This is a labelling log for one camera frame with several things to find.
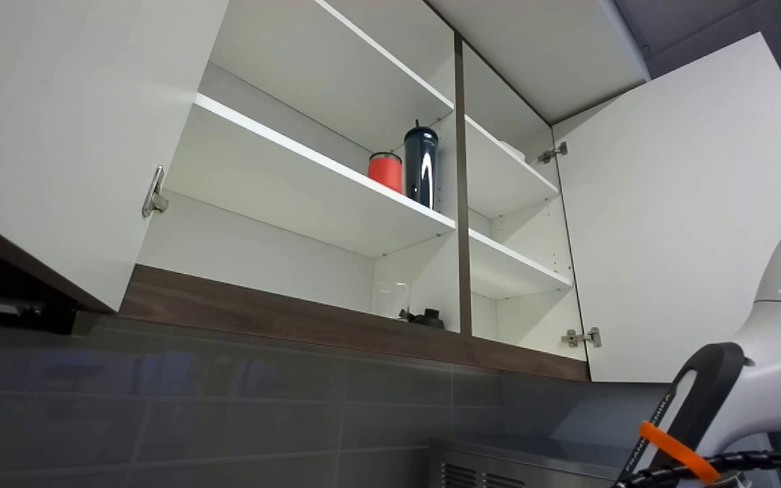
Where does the white cupboard door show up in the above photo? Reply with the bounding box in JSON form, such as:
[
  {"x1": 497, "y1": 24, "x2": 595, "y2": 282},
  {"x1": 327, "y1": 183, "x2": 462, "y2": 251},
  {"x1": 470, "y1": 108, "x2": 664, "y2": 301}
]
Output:
[
  {"x1": 0, "y1": 0, "x2": 230, "y2": 316},
  {"x1": 551, "y1": 34, "x2": 781, "y2": 389}
]

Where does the orange cable strap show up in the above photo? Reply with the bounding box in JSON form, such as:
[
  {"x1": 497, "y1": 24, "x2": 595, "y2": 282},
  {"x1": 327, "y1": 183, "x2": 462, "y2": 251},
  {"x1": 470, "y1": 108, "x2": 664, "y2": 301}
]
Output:
[{"x1": 634, "y1": 419, "x2": 723, "y2": 487}]

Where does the red cup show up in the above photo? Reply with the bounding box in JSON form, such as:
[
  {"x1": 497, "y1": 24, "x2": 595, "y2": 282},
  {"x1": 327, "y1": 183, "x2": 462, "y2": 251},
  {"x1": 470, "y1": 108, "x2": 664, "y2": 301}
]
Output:
[{"x1": 365, "y1": 150, "x2": 406, "y2": 197}]

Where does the clear drinking glass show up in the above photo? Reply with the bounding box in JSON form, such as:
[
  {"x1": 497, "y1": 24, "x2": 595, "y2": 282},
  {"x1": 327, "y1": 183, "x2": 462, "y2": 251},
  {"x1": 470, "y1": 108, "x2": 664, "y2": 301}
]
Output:
[{"x1": 384, "y1": 279, "x2": 411, "y2": 320}]

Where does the dark blue tumbler bottle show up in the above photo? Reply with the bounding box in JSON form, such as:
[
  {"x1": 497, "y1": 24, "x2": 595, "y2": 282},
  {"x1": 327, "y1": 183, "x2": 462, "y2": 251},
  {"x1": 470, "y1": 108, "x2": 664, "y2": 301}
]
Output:
[{"x1": 401, "y1": 121, "x2": 443, "y2": 213}]

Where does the small black object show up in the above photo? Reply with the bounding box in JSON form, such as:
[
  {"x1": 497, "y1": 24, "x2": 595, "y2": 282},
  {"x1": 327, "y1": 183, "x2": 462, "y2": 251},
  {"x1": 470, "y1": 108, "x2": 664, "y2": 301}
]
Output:
[{"x1": 398, "y1": 306, "x2": 448, "y2": 332}]

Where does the dark metal light fixture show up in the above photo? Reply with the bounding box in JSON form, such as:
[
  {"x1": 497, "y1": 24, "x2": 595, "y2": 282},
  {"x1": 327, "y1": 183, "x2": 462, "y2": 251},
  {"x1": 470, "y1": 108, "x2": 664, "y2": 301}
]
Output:
[{"x1": 0, "y1": 285, "x2": 78, "y2": 339}]

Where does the white wall cupboard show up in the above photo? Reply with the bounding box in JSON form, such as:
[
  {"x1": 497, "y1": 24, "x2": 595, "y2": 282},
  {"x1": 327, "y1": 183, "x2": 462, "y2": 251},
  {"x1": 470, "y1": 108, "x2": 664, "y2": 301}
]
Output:
[{"x1": 116, "y1": 0, "x2": 656, "y2": 386}]

